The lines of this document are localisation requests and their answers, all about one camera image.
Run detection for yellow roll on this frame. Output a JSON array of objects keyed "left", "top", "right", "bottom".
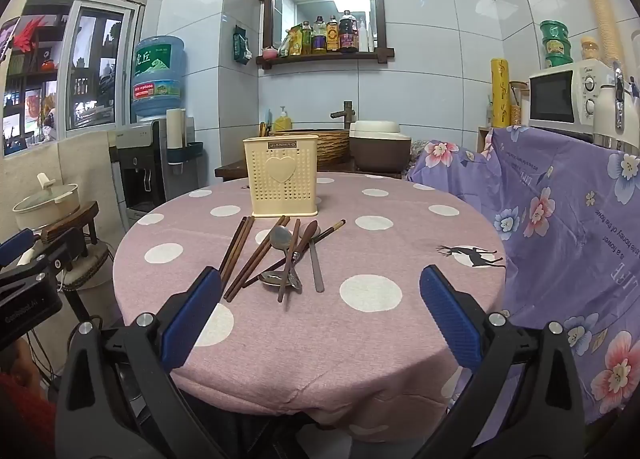
[{"left": 490, "top": 57, "right": 511, "bottom": 128}]

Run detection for green hanging packet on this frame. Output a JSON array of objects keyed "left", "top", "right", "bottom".
[{"left": 232, "top": 25, "right": 253, "bottom": 64}]

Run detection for purple floral cloth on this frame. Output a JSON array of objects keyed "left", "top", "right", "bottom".
[{"left": 405, "top": 125, "right": 640, "bottom": 427}]

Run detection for yellow green packet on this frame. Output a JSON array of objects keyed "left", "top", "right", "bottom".
[{"left": 281, "top": 24, "right": 304, "bottom": 57}]

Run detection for tall stack of paper cups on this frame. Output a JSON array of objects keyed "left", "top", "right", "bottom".
[{"left": 572, "top": 0, "right": 623, "bottom": 67}]

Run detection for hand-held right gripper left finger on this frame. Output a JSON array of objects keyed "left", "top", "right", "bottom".
[{"left": 55, "top": 266, "right": 226, "bottom": 459}]

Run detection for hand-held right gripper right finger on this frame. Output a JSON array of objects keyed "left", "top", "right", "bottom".
[{"left": 415, "top": 264, "right": 586, "bottom": 459}]

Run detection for wooden framed mirror shelf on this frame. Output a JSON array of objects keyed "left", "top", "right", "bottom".
[{"left": 257, "top": 0, "right": 396, "bottom": 70}]

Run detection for blue-grey plastic holder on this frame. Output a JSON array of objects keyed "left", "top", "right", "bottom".
[{"left": 166, "top": 140, "right": 205, "bottom": 174}]

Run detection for wooden spoon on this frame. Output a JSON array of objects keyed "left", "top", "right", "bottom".
[{"left": 284, "top": 220, "right": 319, "bottom": 311}]

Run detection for pink polka dot tablecloth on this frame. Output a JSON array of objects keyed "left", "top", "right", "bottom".
[{"left": 112, "top": 171, "right": 507, "bottom": 445}]

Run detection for wicker basin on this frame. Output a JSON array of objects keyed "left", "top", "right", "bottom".
[{"left": 272, "top": 128, "right": 353, "bottom": 164}]

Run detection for red paper ornament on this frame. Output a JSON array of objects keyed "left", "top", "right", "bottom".
[{"left": 12, "top": 16, "right": 48, "bottom": 50}]

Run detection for aluminium sliding window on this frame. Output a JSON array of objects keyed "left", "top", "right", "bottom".
[{"left": 0, "top": 0, "right": 147, "bottom": 157}]

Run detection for dark soy sauce bottle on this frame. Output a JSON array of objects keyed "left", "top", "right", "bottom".
[{"left": 338, "top": 10, "right": 358, "bottom": 52}]

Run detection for black cables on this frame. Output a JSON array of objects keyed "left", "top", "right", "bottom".
[{"left": 25, "top": 324, "right": 66, "bottom": 390}]

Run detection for dark wooden counter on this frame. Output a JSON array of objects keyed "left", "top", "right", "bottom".
[{"left": 215, "top": 159, "right": 408, "bottom": 182}]

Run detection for white microwave oven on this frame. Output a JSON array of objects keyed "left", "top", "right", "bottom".
[{"left": 528, "top": 61, "right": 617, "bottom": 136}]

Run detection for blue water jug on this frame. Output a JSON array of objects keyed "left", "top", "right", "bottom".
[{"left": 131, "top": 35, "right": 187, "bottom": 118}]

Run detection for bronze faucet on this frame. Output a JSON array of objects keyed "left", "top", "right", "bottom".
[{"left": 330, "top": 100, "right": 357, "bottom": 130}]

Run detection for grey metal utensil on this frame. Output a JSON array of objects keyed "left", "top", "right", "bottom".
[{"left": 307, "top": 238, "right": 325, "bottom": 293}]

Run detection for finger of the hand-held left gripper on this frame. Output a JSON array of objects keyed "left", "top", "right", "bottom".
[
  {"left": 0, "top": 228, "right": 36, "bottom": 265},
  {"left": 0, "top": 228, "right": 88, "bottom": 290}
]

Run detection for cream pot with glass lid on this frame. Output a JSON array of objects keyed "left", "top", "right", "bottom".
[{"left": 12, "top": 172, "right": 82, "bottom": 232}]

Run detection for cream plastic utensil holder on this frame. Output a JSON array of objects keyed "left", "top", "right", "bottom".
[{"left": 243, "top": 135, "right": 321, "bottom": 218}]

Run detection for brown and white rice cooker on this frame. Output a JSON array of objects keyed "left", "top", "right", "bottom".
[{"left": 348, "top": 120, "right": 412, "bottom": 174}]

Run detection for dark wooden chair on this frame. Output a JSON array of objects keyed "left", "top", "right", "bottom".
[{"left": 37, "top": 201, "right": 121, "bottom": 340}]

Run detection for brown wooden chopstick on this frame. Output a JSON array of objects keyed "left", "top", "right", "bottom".
[
  {"left": 223, "top": 217, "right": 255, "bottom": 287},
  {"left": 224, "top": 215, "right": 287, "bottom": 299},
  {"left": 227, "top": 217, "right": 292, "bottom": 303},
  {"left": 219, "top": 217, "right": 248, "bottom": 279}
]

